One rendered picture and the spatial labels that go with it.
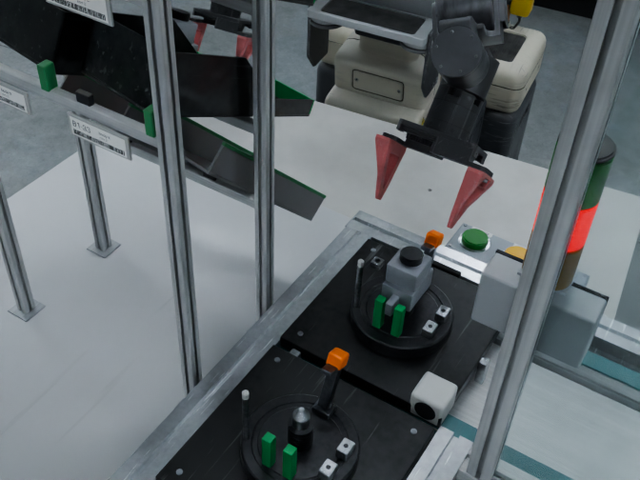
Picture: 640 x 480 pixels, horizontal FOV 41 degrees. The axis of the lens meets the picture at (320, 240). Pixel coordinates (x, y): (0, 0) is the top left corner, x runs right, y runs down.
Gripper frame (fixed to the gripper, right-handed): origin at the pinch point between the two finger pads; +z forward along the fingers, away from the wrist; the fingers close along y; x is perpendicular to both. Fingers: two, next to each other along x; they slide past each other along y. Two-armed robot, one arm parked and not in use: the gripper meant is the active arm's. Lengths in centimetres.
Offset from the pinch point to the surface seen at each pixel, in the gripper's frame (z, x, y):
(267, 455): 31.9, -11.7, -1.4
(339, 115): -12, 60, -41
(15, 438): 48, -8, -37
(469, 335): 13.3, 15.9, 8.9
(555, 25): -104, 292, -61
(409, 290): 10.1, 6.2, 1.5
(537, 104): -58, 241, -44
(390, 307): 13.0, 5.3, 0.3
